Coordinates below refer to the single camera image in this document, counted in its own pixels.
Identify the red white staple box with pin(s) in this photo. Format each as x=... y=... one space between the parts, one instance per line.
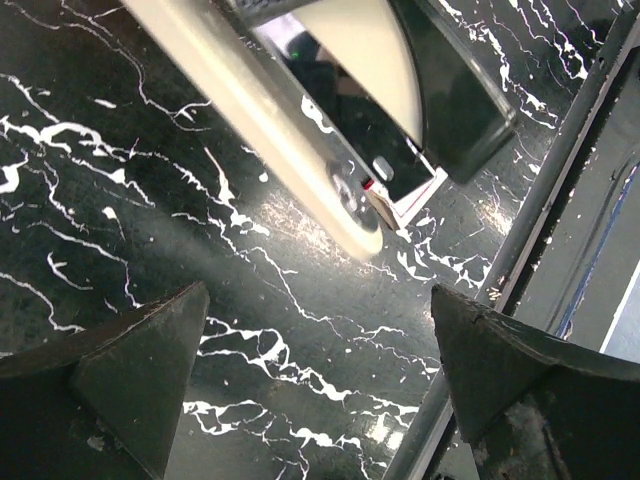
x=399 y=214

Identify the large beige stapler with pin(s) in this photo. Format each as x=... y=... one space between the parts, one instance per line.
x=335 y=94

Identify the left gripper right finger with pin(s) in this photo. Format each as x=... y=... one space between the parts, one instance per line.
x=531 y=405

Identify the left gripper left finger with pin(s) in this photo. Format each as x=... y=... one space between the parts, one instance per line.
x=103 y=403

